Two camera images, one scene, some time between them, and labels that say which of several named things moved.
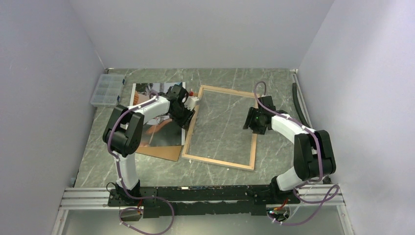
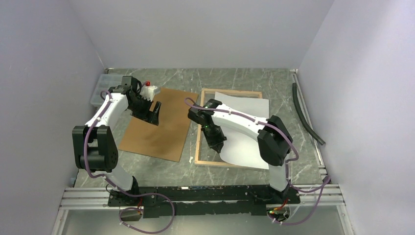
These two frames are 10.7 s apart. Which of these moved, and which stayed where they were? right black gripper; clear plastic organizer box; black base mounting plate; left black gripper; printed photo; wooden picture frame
Moved: printed photo; wooden picture frame; right black gripper; left black gripper
Stayed: black base mounting plate; clear plastic organizer box
